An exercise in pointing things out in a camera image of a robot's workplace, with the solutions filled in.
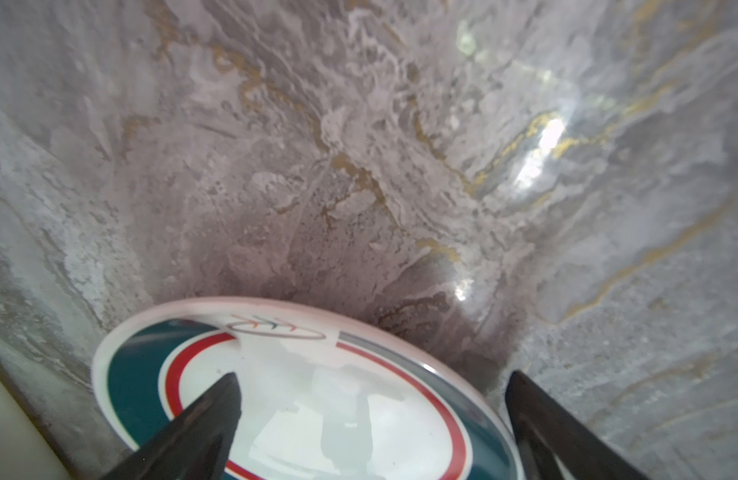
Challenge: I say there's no white plate green red rim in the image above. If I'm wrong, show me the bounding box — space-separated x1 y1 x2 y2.
91 297 524 479

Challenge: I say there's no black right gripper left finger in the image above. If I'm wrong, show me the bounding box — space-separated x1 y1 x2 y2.
104 373 242 480

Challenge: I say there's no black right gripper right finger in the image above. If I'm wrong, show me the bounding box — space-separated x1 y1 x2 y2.
505 370 646 479

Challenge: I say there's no white plastic bin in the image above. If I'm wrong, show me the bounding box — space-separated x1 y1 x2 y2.
0 380 71 479

